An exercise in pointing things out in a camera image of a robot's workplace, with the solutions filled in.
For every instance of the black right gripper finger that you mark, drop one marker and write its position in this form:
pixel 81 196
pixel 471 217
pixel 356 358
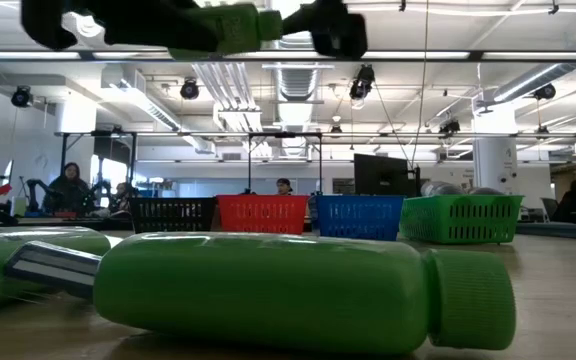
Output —
pixel 340 35

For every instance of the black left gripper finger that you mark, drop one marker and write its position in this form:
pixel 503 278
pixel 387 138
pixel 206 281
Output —
pixel 158 25

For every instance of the grey deodorant stick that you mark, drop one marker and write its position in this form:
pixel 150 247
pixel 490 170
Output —
pixel 485 191
pixel 440 189

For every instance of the long ceiling light bar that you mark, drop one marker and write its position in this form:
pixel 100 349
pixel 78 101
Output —
pixel 18 55

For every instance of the black ceiling spot lamp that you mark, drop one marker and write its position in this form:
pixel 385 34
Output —
pixel 21 96
pixel 189 89
pixel 448 127
pixel 335 129
pixel 545 91
pixel 363 82

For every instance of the black hanging screen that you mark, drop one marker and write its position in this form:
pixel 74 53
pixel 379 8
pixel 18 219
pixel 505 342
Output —
pixel 110 150

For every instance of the black computer monitor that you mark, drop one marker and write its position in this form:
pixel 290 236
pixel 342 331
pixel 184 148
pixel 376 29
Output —
pixel 383 175

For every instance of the person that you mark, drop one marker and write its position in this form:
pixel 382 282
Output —
pixel 70 192
pixel 284 186
pixel 125 195
pixel 573 205

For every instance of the black plastic basket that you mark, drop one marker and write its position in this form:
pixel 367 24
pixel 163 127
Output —
pixel 168 200

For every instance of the red plastic basket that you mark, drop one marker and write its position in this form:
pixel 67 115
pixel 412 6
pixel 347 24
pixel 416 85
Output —
pixel 263 199

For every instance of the blue plastic basket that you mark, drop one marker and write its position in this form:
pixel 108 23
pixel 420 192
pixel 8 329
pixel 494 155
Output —
pixel 358 235

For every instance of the white pillar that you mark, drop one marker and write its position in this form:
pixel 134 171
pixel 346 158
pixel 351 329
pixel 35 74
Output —
pixel 495 165

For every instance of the green plastic basket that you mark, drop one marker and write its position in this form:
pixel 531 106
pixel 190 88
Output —
pixel 468 237

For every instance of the dark blue long pad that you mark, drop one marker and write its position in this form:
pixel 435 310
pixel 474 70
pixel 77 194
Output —
pixel 568 231

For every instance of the black pipe frame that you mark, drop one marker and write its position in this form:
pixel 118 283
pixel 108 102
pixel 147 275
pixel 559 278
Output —
pixel 63 150
pixel 249 165

